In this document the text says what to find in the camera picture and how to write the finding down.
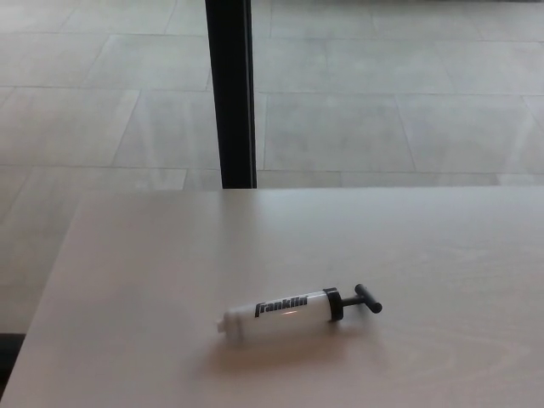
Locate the black vertical post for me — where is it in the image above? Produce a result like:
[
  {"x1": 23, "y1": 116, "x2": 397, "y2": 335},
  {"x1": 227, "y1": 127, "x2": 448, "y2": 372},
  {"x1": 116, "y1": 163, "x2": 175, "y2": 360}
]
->
[{"x1": 204, "y1": 0, "x2": 258, "y2": 190}]

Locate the white air pump black handle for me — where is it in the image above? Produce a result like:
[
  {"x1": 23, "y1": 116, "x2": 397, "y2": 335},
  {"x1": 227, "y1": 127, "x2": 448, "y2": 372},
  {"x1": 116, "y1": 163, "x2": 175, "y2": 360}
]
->
[{"x1": 215, "y1": 283, "x2": 384, "y2": 342}]

